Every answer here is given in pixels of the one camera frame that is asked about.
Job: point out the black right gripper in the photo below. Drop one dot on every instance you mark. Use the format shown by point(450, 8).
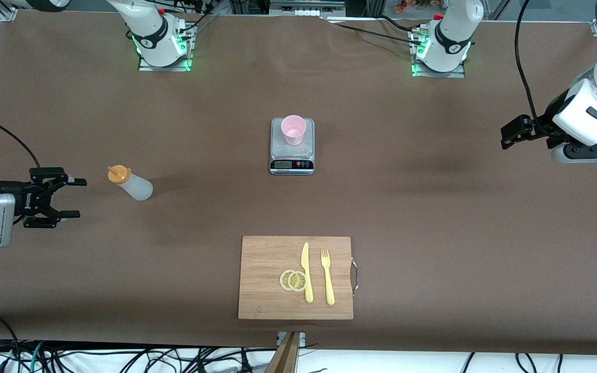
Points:
point(27, 200)

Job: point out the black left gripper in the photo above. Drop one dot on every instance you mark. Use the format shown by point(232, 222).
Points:
point(538, 127)

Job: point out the translucent sauce bottle orange cap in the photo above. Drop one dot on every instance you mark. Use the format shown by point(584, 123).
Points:
point(138, 189)

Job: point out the pink plastic cup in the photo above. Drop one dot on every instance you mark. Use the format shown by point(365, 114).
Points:
point(293, 135)

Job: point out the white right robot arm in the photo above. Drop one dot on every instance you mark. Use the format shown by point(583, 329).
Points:
point(151, 31)

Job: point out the orange background object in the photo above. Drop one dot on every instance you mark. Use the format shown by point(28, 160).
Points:
point(401, 6)

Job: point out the wooden cutting board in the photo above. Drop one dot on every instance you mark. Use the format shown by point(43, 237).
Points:
point(267, 259)

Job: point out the silver digital kitchen scale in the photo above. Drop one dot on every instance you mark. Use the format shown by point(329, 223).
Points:
point(278, 151)

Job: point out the lemon slice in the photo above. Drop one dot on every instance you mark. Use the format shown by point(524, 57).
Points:
point(297, 281)
point(283, 280)

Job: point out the yellow plastic fork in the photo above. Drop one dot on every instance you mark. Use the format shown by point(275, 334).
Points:
point(329, 290)

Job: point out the grey power strip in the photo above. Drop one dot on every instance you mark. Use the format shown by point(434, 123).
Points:
point(306, 10)

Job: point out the yellow plastic knife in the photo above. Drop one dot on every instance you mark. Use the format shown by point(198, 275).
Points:
point(309, 290)

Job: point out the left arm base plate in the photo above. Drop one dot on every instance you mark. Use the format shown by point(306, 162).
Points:
point(456, 74)

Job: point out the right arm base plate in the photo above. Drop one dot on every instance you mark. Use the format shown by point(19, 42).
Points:
point(166, 68)

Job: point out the wooden post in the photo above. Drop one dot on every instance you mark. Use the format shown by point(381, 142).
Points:
point(285, 357)

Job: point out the metal table bracket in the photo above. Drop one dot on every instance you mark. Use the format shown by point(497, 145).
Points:
point(302, 339)

